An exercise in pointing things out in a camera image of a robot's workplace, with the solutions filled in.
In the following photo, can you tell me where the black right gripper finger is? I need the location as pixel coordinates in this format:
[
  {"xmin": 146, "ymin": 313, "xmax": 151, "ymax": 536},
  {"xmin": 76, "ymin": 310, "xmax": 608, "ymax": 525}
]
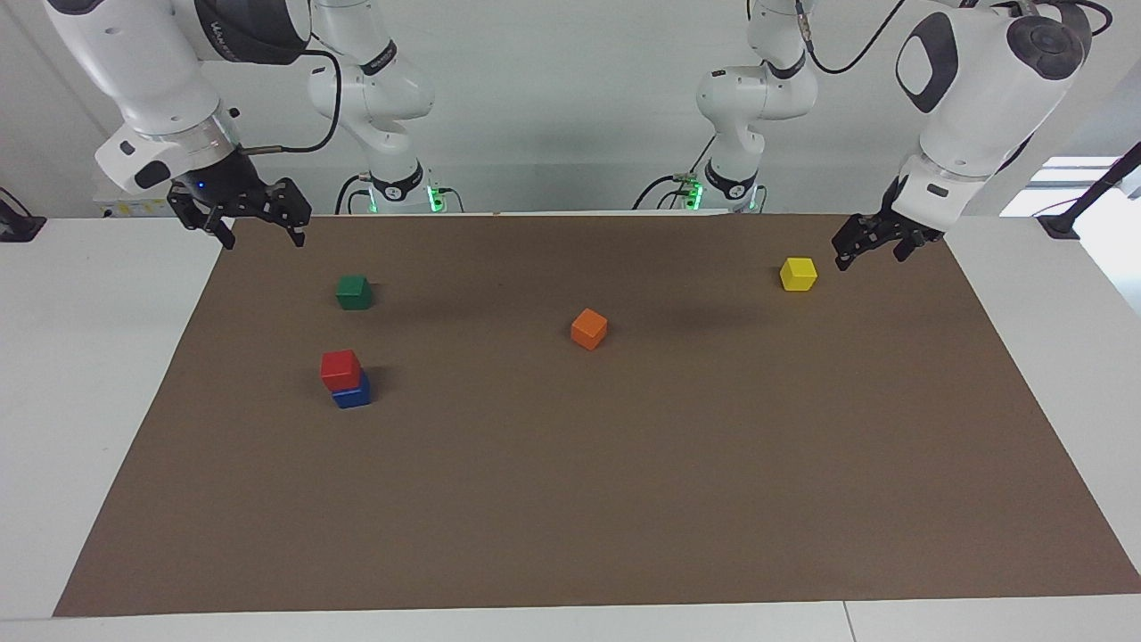
[
  {"xmin": 167, "ymin": 197, "xmax": 238, "ymax": 251},
  {"xmin": 258, "ymin": 177, "xmax": 312, "ymax": 247}
]

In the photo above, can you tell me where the red block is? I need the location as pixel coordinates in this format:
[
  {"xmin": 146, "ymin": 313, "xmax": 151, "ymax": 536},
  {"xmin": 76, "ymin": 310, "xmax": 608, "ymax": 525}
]
[{"xmin": 320, "ymin": 349, "xmax": 363, "ymax": 393}]

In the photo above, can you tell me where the blue block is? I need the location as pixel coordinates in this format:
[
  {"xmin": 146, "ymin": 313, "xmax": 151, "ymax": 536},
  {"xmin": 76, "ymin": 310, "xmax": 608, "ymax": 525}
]
[{"xmin": 332, "ymin": 374, "xmax": 373, "ymax": 410}]

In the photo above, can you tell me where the orange block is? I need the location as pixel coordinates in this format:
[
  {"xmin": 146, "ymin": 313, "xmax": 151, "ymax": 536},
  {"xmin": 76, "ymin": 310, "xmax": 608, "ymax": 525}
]
[{"xmin": 570, "ymin": 309, "xmax": 610, "ymax": 351}]

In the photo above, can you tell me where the black clamp stand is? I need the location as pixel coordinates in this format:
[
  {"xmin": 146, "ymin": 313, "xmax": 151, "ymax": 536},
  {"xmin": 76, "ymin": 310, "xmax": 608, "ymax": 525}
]
[{"xmin": 1037, "ymin": 141, "xmax": 1141, "ymax": 240}]

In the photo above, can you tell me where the black table clamp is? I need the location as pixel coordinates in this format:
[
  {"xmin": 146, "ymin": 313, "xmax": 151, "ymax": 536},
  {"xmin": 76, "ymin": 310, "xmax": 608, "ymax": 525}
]
[{"xmin": 0, "ymin": 186, "xmax": 47, "ymax": 243}]

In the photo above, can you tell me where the brown table mat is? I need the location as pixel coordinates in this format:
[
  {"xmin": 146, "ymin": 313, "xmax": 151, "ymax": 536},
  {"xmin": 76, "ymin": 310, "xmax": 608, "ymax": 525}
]
[{"xmin": 53, "ymin": 212, "xmax": 1141, "ymax": 618}]

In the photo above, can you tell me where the white wall box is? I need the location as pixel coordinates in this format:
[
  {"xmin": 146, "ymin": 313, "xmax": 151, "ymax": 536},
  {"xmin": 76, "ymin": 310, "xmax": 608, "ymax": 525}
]
[{"xmin": 92, "ymin": 174, "xmax": 193, "ymax": 218}]

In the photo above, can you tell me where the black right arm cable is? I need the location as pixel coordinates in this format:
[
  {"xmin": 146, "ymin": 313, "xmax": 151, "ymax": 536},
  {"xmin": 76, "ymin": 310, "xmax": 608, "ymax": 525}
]
[{"xmin": 235, "ymin": 48, "xmax": 345, "ymax": 155}]

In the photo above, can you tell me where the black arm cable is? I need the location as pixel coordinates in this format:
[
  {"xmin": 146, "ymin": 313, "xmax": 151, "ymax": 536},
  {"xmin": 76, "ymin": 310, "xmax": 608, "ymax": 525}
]
[
  {"xmin": 235, "ymin": 48, "xmax": 345, "ymax": 155},
  {"xmin": 796, "ymin": 0, "xmax": 912, "ymax": 76}
]

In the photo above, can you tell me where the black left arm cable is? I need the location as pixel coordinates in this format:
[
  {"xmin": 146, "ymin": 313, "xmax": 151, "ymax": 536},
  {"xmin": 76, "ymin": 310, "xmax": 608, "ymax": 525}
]
[{"xmin": 796, "ymin": 0, "xmax": 912, "ymax": 76}]

